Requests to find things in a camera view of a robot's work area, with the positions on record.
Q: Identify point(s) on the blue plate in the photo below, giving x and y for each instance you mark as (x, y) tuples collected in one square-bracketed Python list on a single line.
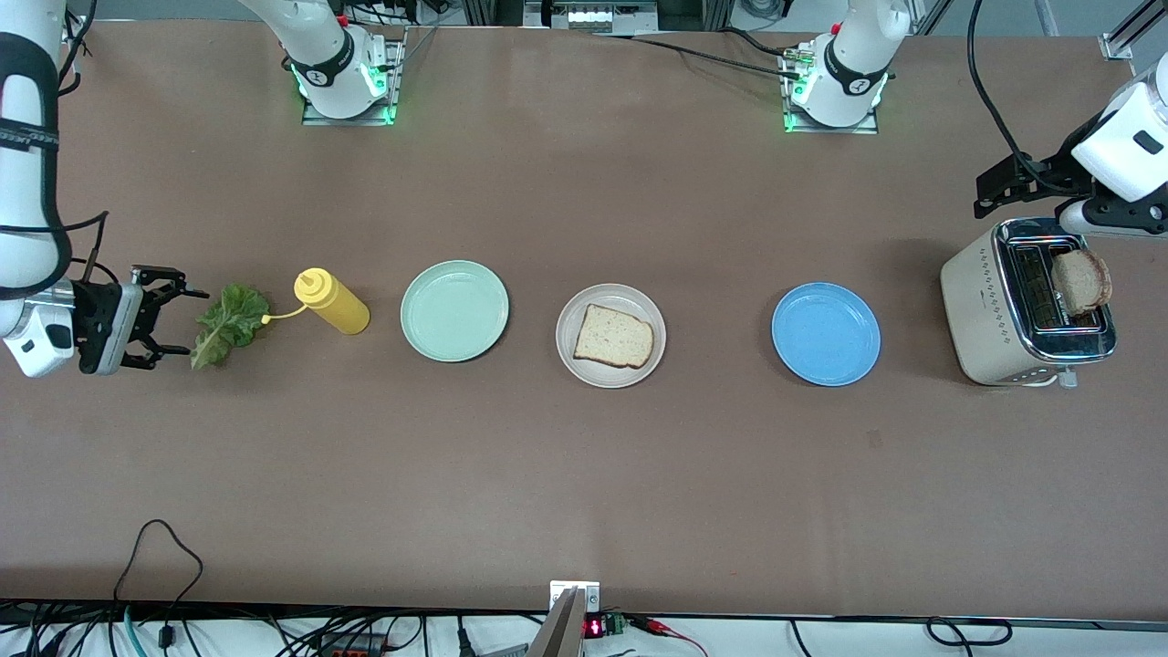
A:
[(826, 334)]

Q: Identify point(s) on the red clip lead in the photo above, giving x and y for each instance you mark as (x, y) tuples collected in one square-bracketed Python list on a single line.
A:
[(657, 625)]

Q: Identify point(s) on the aluminium frame corner bracket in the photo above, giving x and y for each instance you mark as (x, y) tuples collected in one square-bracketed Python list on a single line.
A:
[(1118, 46), (77, 33)]

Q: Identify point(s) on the yellow mustard squeeze bottle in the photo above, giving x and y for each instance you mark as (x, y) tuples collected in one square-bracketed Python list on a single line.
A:
[(339, 310)]

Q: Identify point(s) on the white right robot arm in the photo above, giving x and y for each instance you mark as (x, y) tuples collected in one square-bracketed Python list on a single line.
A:
[(23, 182)]

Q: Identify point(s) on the green lettuce leaf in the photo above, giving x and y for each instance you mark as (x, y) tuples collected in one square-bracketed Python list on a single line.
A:
[(228, 324)]

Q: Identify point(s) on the cream and chrome toaster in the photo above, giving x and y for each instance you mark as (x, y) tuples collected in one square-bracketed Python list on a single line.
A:
[(981, 310)]

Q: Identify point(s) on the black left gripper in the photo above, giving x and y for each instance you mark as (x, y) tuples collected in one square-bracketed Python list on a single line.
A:
[(1043, 176)]

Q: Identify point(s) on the black device with lit panel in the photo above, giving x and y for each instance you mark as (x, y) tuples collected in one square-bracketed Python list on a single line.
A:
[(598, 16)]

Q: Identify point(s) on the beige plate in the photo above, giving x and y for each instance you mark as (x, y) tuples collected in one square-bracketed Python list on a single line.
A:
[(610, 294)]

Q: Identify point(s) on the pale green plate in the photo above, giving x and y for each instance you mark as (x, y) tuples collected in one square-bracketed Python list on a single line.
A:
[(453, 310)]

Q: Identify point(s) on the small silver metal bracket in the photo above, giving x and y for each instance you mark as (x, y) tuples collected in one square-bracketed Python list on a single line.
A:
[(558, 593)]

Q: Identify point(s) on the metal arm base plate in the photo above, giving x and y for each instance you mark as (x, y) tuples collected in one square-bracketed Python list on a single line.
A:
[(835, 130), (395, 91)]

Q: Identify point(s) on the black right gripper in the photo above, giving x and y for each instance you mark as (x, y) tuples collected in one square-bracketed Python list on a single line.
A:
[(99, 326)]

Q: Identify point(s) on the red LED display module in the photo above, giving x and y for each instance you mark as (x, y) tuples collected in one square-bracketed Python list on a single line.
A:
[(594, 628)]

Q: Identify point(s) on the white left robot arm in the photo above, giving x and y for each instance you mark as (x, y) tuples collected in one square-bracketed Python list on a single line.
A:
[(858, 55)]

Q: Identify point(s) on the brown crust bread slice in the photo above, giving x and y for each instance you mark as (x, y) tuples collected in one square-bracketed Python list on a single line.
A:
[(613, 338), (1081, 283)]

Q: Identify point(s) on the grey metal bar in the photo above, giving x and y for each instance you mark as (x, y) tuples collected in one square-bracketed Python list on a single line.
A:
[(558, 634)]

